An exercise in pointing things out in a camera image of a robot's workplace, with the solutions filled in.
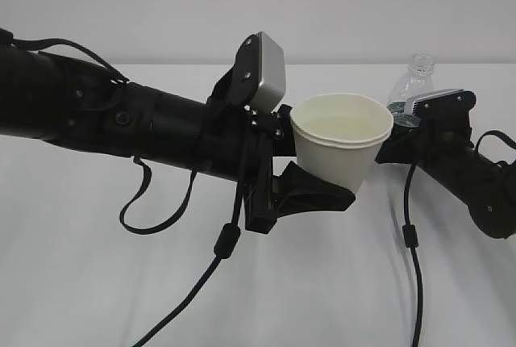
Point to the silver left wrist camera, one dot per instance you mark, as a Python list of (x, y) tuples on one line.
[(256, 79)]

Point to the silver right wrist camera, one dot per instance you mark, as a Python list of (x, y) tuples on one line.
[(440, 104)]

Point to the clear green-label water bottle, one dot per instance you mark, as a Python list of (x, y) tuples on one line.
[(415, 81)]

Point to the white paper cup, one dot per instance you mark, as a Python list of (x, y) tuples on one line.
[(338, 136)]

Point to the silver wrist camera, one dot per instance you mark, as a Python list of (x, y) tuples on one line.
[(440, 104), (256, 79)]

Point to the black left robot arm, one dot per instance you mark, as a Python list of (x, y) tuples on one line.
[(89, 106)]

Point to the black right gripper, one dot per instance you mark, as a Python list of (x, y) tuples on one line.
[(432, 141)]

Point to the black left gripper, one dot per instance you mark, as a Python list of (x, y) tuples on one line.
[(239, 145)]

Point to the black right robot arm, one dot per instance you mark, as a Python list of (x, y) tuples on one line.
[(488, 191)]

